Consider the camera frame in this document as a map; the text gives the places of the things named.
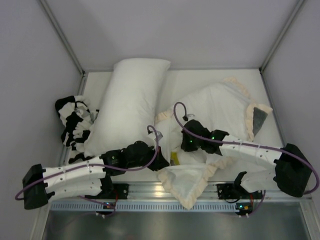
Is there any plain white pillow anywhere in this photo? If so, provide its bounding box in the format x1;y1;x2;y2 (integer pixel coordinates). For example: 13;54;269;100
84;58;171;157

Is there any grey cream frilled pillowcase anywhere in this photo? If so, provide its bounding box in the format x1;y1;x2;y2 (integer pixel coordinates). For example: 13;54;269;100
155;77;273;210

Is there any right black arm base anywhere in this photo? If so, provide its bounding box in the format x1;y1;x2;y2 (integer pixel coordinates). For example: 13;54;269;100
216;183;248;203

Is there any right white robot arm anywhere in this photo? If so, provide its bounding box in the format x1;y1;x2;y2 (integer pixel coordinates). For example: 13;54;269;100
181;119;312;198

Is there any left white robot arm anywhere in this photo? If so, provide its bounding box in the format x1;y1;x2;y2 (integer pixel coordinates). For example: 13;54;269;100
22;141;169;210

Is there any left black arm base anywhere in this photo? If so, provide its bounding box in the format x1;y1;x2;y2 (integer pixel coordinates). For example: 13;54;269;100
100;183;129;200

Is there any black white patterned cloth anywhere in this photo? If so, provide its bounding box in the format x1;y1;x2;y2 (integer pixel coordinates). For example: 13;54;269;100
54;95;99;164

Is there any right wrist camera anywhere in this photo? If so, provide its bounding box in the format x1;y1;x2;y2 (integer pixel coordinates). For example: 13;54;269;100
182;113;196;122

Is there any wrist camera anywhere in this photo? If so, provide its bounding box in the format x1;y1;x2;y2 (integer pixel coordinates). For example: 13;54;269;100
182;113;196;122
148;131;163;144

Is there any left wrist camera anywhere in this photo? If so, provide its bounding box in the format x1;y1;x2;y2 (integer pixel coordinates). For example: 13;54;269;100
148;131;163;144

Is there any aluminium mounting rail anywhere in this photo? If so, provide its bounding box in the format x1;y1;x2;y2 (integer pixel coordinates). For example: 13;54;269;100
49;181;301;201

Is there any left aluminium corner post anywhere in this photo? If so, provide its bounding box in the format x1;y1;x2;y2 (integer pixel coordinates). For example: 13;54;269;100
36;0;87;76

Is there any aluminium corner post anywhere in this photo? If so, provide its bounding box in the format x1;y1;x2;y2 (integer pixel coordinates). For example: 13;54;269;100
259;0;308;75
36;0;87;76

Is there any slotted grey cable duct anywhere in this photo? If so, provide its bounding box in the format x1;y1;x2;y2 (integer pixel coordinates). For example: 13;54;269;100
50;200;252;213

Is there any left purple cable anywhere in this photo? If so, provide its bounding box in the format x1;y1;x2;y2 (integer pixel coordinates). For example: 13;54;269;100
14;124;161;201

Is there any purple cable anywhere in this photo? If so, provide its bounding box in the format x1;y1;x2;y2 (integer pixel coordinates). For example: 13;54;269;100
14;124;161;201
173;101;320;195

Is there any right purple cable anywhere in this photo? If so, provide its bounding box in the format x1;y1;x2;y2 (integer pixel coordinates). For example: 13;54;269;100
173;101;320;195

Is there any right aluminium corner post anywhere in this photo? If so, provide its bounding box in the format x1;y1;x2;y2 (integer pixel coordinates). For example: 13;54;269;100
259;0;308;75

